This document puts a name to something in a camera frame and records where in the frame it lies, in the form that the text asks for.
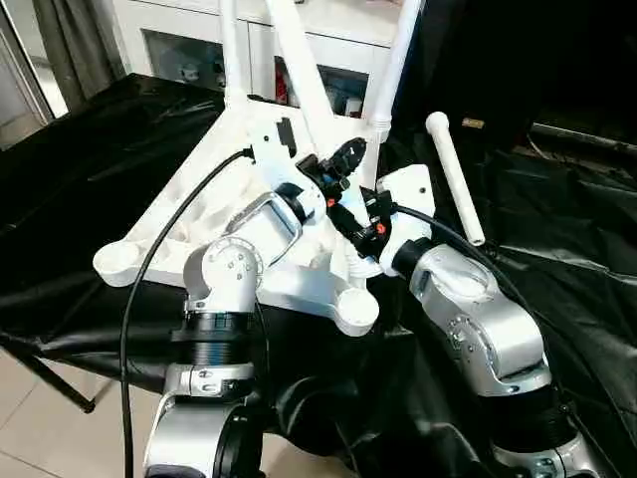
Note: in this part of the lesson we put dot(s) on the white plastic table top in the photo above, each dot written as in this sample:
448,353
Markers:
199,219

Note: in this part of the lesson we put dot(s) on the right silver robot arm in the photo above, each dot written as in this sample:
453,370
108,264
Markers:
478,319

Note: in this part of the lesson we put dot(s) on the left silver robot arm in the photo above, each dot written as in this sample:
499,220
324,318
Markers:
234,269

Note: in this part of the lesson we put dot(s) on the small white jar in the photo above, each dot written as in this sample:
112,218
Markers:
350,105

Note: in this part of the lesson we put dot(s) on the white glass-door cabinet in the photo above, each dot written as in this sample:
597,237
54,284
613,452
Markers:
169,25

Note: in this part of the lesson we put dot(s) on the black plastic mat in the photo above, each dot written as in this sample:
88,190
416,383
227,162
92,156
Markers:
80,179

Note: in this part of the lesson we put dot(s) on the grey curtain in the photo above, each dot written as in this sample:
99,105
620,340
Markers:
80,45

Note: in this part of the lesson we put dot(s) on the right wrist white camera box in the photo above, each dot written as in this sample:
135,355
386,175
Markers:
408,194

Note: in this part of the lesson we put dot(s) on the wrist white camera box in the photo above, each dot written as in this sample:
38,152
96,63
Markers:
271,149
408,194

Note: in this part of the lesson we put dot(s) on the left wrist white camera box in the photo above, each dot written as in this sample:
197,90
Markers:
271,149

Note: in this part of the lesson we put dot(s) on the black metal table frame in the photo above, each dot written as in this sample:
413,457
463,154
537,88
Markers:
50,378

